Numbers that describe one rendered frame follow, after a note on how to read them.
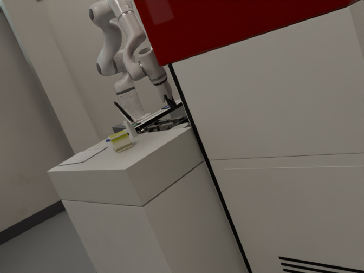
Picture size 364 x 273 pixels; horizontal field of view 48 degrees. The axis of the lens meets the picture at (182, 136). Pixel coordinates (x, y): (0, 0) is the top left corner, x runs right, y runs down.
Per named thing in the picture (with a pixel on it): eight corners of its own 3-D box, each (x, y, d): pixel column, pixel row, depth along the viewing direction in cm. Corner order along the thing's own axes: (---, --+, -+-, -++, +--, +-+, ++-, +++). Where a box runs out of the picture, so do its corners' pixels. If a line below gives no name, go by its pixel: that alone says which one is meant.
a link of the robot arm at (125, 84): (114, 95, 248) (99, 57, 243) (141, 84, 254) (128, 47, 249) (119, 94, 237) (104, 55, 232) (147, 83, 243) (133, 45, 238)
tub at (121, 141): (134, 146, 164) (127, 130, 162) (117, 154, 162) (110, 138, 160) (130, 143, 171) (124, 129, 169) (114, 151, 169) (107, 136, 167)
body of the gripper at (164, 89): (152, 76, 196) (162, 94, 202) (151, 86, 188) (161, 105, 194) (166, 70, 195) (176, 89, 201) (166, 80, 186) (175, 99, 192)
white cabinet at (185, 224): (327, 243, 219) (281, 103, 200) (222, 388, 158) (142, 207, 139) (236, 231, 267) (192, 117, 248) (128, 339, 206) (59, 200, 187)
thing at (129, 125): (143, 134, 179) (131, 106, 176) (137, 137, 176) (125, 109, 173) (135, 135, 183) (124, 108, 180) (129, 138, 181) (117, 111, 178)
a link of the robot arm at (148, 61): (149, 82, 187) (167, 73, 187) (136, 58, 179) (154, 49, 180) (145, 76, 194) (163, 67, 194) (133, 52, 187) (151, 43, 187)
